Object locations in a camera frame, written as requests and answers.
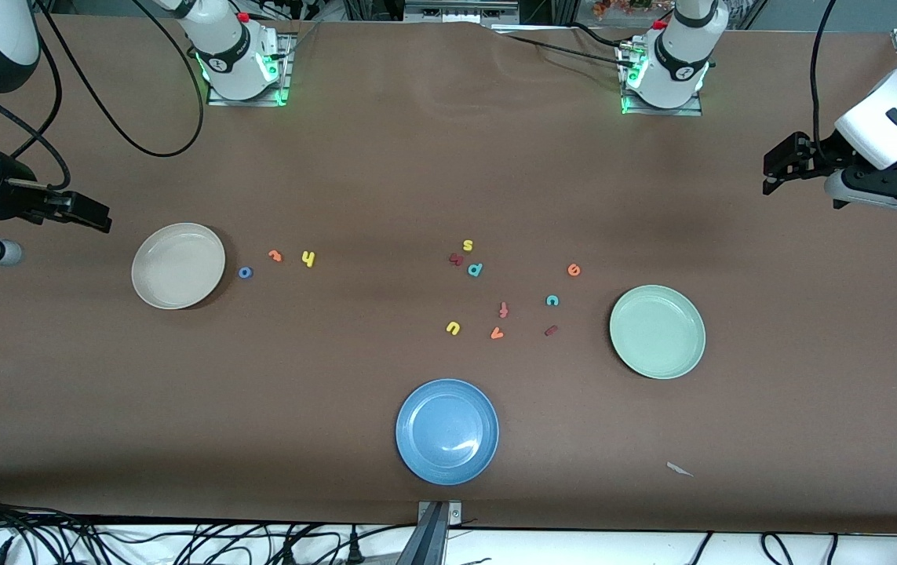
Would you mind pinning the black power plug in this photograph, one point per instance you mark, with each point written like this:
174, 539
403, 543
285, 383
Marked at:
289, 553
354, 549

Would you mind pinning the silver metal bracket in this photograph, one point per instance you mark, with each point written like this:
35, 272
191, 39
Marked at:
452, 514

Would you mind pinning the teal foam letter p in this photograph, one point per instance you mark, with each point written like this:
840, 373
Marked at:
475, 270

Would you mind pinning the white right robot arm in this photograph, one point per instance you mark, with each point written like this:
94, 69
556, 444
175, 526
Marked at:
228, 55

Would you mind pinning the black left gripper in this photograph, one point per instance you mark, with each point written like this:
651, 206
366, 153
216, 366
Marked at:
826, 154

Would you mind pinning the white paper scrap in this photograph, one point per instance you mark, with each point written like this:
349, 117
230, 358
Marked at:
680, 469

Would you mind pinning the grey power strip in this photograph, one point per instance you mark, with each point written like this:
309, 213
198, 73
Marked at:
456, 13

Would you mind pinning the beige brown plate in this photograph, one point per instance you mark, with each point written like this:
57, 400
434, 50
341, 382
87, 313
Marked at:
178, 267

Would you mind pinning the yellow foam letter y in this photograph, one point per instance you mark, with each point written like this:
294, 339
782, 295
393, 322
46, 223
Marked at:
310, 259

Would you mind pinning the blue plate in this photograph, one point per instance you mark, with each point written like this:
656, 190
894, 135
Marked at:
446, 431

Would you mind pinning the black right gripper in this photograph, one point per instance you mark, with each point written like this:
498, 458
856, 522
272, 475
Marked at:
15, 195

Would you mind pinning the orange artificial flowers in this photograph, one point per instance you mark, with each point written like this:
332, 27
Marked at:
621, 6

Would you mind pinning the green plate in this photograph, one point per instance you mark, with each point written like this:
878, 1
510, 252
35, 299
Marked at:
657, 332

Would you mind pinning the grey camera pole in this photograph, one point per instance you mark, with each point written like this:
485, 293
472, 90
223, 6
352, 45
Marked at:
426, 545

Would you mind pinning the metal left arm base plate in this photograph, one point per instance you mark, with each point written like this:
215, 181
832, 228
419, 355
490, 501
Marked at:
695, 111

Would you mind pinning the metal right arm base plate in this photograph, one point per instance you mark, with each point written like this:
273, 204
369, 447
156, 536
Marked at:
286, 71

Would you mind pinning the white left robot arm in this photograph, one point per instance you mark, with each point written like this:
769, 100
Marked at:
680, 67

